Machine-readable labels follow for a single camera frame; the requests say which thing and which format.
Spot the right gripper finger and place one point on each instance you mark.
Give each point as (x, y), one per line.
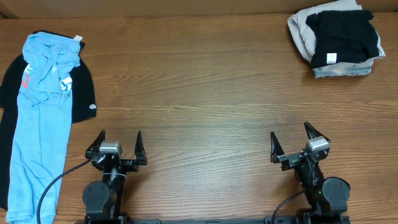
(276, 149)
(312, 132)

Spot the black t-shirt on left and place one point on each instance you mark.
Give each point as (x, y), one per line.
(83, 108)

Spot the light blue t-shirt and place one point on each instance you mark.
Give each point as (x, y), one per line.
(39, 147)

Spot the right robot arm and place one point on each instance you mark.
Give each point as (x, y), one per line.
(327, 197)

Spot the folded beige t-shirt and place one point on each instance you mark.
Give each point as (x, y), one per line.
(305, 41)

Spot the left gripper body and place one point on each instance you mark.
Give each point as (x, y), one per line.
(127, 165)

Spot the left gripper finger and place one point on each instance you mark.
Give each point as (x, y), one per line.
(139, 152)
(94, 147)

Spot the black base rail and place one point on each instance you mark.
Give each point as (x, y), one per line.
(265, 220)

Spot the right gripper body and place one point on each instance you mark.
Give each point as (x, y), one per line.
(290, 160)

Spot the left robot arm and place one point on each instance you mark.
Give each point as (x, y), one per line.
(103, 199)

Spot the folded black t-shirt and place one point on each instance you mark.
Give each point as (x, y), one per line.
(343, 36)

